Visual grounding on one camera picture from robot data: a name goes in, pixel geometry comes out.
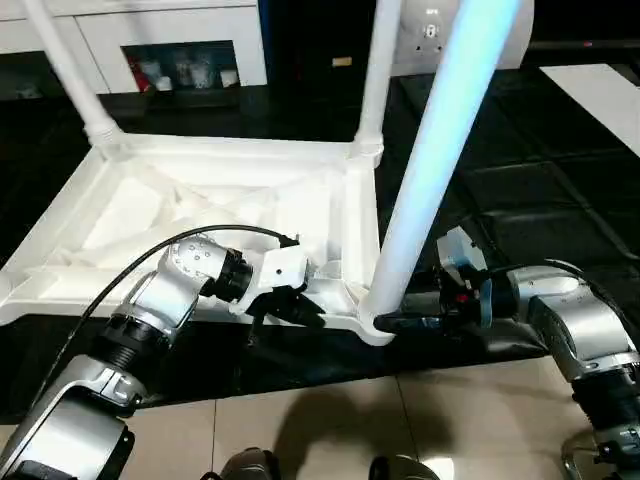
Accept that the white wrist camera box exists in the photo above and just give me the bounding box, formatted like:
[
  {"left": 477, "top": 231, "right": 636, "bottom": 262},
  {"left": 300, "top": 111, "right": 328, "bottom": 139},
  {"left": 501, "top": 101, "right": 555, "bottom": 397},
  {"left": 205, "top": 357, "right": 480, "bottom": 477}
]
[
  {"left": 436, "top": 226, "right": 489, "bottom": 287},
  {"left": 232, "top": 246, "right": 309, "bottom": 317}
]

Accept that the white plastic bag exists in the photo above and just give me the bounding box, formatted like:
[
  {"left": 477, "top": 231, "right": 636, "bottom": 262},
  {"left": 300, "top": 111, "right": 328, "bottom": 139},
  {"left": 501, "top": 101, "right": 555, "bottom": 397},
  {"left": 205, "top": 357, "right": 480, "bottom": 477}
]
[{"left": 392, "top": 0, "right": 536, "bottom": 77}]

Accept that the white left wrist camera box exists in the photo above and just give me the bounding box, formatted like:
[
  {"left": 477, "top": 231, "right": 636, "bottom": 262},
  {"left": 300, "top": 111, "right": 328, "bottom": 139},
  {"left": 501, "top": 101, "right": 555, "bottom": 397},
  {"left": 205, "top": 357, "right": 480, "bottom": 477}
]
[{"left": 232, "top": 246, "right": 309, "bottom": 317}]

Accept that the small red bottle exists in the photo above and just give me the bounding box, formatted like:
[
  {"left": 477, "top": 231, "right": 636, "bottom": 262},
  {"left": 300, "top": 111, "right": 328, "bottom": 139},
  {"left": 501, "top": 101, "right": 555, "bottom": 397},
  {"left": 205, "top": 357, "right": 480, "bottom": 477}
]
[{"left": 128, "top": 58, "right": 147, "bottom": 91}]

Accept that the black box with yellow label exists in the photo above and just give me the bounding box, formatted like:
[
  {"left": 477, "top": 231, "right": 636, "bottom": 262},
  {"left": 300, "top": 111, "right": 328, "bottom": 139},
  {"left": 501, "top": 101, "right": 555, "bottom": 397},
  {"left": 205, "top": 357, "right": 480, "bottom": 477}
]
[{"left": 265, "top": 0, "right": 381, "bottom": 91}]

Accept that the white plastic table leg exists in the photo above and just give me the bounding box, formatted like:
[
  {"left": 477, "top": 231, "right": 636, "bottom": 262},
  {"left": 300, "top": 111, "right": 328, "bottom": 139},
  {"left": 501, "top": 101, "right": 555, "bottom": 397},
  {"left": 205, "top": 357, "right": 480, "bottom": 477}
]
[
  {"left": 358, "top": 0, "right": 523, "bottom": 336},
  {"left": 352, "top": 0, "right": 403, "bottom": 161},
  {"left": 22, "top": 0, "right": 129, "bottom": 153}
]

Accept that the grey metal floor stand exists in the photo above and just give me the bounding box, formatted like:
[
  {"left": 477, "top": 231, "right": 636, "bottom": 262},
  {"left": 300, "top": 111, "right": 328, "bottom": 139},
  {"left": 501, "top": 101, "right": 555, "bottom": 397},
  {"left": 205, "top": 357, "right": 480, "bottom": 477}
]
[{"left": 560, "top": 452, "right": 605, "bottom": 480}]

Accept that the white plastic table top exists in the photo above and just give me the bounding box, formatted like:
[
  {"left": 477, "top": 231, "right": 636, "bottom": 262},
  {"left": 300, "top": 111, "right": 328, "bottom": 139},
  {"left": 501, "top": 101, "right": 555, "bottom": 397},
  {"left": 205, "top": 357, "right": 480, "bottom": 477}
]
[{"left": 0, "top": 135, "right": 397, "bottom": 347}]

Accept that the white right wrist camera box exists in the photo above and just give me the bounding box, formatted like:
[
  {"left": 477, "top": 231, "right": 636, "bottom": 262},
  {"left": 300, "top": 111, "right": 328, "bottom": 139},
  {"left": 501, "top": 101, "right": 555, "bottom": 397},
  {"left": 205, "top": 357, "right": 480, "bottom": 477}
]
[{"left": 436, "top": 226, "right": 489, "bottom": 287}]

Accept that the white flat board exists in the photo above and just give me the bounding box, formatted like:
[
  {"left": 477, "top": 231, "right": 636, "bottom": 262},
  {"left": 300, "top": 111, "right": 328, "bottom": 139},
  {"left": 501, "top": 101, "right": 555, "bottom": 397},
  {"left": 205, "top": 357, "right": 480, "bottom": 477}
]
[{"left": 540, "top": 63, "right": 640, "bottom": 157}]

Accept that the white cabinet with glass doors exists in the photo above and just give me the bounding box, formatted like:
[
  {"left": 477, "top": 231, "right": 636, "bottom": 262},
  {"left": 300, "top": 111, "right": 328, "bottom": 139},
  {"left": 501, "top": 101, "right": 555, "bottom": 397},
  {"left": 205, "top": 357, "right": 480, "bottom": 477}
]
[{"left": 0, "top": 0, "right": 269, "bottom": 97}]

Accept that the dark grey robot foot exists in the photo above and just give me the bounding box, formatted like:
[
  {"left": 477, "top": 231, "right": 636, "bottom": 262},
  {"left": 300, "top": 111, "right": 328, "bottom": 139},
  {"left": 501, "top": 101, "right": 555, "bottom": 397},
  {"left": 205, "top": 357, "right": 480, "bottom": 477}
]
[
  {"left": 218, "top": 450, "right": 283, "bottom": 480},
  {"left": 370, "top": 452, "right": 441, "bottom": 480}
]

